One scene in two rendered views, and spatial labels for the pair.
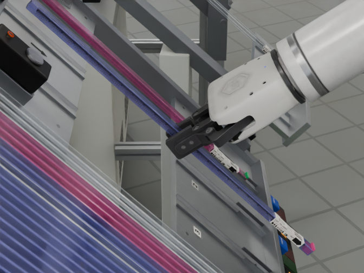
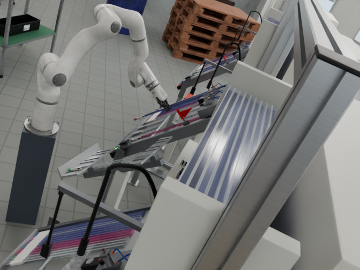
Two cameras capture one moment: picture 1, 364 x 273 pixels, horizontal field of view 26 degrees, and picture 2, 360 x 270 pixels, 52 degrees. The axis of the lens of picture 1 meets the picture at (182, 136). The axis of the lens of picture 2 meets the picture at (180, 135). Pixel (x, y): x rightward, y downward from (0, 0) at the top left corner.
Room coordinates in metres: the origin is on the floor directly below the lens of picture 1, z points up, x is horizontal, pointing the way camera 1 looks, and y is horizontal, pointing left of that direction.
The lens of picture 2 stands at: (2.96, 0.36, 1.94)
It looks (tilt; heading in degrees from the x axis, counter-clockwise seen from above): 28 degrees down; 186
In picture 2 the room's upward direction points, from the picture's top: 23 degrees clockwise
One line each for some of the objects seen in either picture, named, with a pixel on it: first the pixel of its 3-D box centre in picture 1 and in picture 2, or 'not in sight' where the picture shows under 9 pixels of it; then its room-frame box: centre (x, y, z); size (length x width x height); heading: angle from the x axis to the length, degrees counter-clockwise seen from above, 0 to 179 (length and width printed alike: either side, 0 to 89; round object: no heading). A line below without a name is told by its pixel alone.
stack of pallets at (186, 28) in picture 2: not in sight; (208, 31); (-3.79, -0.61, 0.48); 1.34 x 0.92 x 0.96; 125
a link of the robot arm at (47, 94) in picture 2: not in sight; (50, 76); (1.28, -0.59, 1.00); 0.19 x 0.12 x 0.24; 50
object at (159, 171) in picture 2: not in sight; (175, 135); (0.12, 0.03, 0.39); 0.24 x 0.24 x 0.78; 1
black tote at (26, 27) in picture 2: not in sight; (16, 24); (-0.50, -2.09, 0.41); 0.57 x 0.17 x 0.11; 1
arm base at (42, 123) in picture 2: not in sight; (44, 113); (1.30, -0.57, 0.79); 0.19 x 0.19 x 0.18
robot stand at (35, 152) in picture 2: not in sight; (31, 173); (1.30, -0.57, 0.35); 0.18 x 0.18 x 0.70; 27
